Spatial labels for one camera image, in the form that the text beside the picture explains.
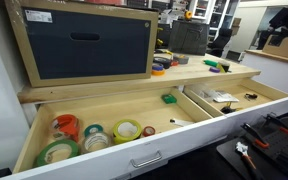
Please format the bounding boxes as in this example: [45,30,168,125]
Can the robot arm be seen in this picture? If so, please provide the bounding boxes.
[257,7,288,50]

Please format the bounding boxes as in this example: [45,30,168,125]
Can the blue and orange tape stack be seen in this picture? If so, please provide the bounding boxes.
[151,63,165,76]

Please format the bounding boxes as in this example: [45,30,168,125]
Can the black tape roll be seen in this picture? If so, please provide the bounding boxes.
[153,57,171,69]

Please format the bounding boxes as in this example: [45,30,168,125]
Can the small orange tape roll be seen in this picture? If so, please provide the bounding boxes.
[171,60,179,66]

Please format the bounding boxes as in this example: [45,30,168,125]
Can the small red tape roll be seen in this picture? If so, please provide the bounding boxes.
[142,126,155,137]

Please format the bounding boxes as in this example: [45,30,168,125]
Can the yellow tape roll in drawer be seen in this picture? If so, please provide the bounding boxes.
[113,119,142,144]

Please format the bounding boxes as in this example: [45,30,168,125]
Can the left white drawer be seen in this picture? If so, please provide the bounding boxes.
[3,88,230,180]

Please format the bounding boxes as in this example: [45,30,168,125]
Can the white drawer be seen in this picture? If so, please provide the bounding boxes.
[3,88,230,180]
[184,78,288,135]

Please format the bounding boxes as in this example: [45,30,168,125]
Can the small teal tape roll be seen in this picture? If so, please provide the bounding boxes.
[84,124,103,137]

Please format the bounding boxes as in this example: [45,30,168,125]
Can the clear tape roll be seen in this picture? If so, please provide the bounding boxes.
[81,132,111,153]

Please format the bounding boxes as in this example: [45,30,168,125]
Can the purple tape roll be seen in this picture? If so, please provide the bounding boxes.
[209,67,220,73]

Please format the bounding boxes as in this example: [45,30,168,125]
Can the orange tape dispenser roll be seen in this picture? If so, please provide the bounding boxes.
[49,114,80,142]

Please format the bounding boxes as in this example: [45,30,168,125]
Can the right white drawer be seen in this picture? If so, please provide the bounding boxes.
[184,78,288,135]

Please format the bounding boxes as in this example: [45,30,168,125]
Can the large green tape roll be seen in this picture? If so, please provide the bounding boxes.
[35,139,79,167]

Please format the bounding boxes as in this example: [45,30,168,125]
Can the green rectangular block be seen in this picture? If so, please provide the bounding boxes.
[162,94,177,104]

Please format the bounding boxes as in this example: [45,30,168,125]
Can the white marker pen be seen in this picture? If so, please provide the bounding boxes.
[170,119,194,127]

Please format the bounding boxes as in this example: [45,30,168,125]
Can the yellow clamps on table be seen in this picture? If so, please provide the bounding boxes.
[156,27,164,47]

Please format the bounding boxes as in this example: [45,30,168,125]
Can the clear plastic box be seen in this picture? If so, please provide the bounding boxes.
[190,84,216,101]

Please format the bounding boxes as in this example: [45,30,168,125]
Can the dark grey fabric bag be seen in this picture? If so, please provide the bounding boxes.
[168,20,209,56]

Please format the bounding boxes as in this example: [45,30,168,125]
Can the black office chair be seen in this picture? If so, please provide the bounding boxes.
[207,28,233,57]

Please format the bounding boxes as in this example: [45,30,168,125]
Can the black yellow spring clamp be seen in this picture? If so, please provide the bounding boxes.
[221,102,239,114]

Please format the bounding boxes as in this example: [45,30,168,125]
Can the white shelving unit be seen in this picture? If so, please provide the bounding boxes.
[188,0,240,38]

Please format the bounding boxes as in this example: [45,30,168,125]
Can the black tool mat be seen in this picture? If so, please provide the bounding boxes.
[216,117,288,180]

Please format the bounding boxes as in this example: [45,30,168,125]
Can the cardboard box on counter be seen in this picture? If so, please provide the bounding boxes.
[263,35,288,58]

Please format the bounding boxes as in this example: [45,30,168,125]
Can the grey duct tape roll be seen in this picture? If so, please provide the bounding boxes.
[173,55,189,64]

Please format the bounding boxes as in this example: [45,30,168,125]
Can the silver drawer handle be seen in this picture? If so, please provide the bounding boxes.
[130,151,163,168]

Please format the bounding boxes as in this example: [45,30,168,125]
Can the green handled brush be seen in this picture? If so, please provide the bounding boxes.
[203,60,218,67]

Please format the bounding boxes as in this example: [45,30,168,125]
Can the black clamp bracket with screw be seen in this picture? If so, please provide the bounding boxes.
[244,93,258,101]

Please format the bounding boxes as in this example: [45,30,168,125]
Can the orange handled wire stripper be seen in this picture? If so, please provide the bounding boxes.
[235,142,261,180]

